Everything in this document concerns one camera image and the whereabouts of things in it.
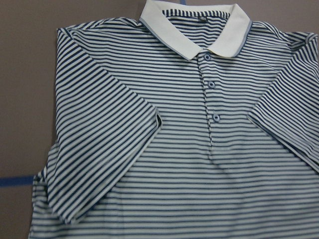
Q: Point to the navy white striped polo shirt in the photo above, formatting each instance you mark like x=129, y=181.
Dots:
x=193, y=122

